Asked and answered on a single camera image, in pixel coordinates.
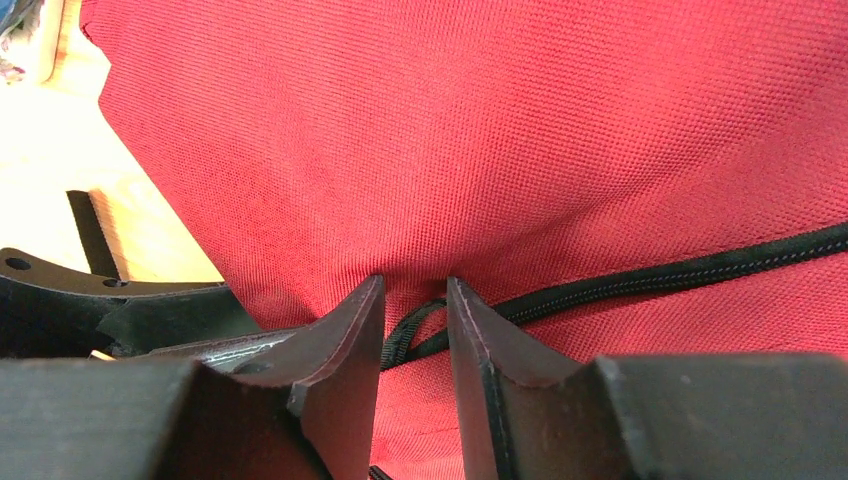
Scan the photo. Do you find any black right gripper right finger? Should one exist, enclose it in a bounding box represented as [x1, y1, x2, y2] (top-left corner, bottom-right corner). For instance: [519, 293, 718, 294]
[447, 278, 847, 479]

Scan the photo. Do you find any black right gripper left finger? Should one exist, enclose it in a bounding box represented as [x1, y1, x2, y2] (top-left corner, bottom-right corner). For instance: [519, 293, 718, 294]
[1, 276, 385, 479]

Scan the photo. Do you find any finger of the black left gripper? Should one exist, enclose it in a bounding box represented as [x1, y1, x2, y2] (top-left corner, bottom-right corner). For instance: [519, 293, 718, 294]
[143, 328, 300, 373]
[1, 248, 260, 358]

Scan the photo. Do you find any red backpack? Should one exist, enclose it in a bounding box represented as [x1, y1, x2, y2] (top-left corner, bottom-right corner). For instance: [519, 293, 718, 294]
[80, 1, 847, 479]

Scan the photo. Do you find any floral tray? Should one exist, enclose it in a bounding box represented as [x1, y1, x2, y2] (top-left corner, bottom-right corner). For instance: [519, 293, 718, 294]
[1, 0, 65, 86]

